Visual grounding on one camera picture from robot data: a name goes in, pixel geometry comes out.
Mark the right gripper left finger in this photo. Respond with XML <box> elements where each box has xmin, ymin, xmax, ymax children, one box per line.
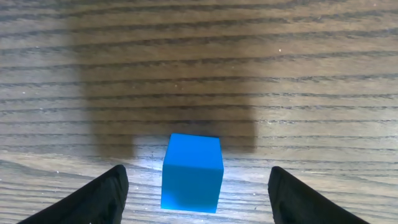
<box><xmin>17</xmin><ymin>164</ymin><xmax>129</xmax><ymax>224</ymax></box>

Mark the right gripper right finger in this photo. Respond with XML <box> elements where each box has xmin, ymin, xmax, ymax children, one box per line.
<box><xmin>267</xmin><ymin>166</ymin><xmax>371</xmax><ymax>224</ymax></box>

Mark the blue cube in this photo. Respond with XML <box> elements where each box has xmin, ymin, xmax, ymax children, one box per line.
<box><xmin>160</xmin><ymin>133</ymin><xmax>224</xmax><ymax>214</ymax></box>

